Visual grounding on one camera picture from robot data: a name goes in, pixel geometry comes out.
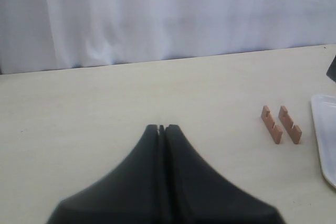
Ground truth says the white plastic tray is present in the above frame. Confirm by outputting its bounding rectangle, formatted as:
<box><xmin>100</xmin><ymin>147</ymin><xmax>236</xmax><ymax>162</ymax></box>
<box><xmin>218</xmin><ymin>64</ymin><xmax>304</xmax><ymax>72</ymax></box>
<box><xmin>311</xmin><ymin>94</ymin><xmax>335</xmax><ymax>187</ymax></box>

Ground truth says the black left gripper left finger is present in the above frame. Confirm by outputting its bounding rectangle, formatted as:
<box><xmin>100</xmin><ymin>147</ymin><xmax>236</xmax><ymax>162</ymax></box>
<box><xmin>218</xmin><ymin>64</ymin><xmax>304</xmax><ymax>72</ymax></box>
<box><xmin>48</xmin><ymin>125</ymin><xmax>162</xmax><ymax>223</ymax></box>

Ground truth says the wooden notched piece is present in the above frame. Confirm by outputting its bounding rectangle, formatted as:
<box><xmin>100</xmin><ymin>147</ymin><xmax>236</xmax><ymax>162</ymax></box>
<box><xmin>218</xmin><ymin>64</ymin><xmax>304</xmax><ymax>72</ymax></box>
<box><xmin>278</xmin><ymin>105</ymin><xmax>302</xmax><ymax>144</ymax></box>
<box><xmin>260</xmin><ymin>105</ymin><xmax>282</xmax><ymax>144</ymax></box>

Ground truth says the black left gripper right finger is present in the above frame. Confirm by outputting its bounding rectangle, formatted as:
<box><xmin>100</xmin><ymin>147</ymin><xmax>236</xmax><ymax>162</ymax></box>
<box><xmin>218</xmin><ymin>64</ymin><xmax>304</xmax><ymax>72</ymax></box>
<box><xmin>165</xmin><ymin>125</ymin><xmax>284</xmax><ymax>223</ymax></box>

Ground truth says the white curtain backdrop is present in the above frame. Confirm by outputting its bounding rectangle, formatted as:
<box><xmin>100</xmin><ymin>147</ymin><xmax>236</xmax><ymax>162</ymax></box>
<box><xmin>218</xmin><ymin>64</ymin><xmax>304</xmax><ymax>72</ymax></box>
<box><xmin>1</xmin><ymin>0</ymin><xmax>335</xmax><ymax>74</ymax></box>

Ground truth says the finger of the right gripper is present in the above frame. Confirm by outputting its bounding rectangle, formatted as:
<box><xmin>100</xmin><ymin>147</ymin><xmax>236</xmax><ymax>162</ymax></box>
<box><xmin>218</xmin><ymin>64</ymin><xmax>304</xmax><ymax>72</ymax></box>
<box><xmin>326</xmin><ymin>56</ymin><xmax>336</xmax><ymax>81</ymax></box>

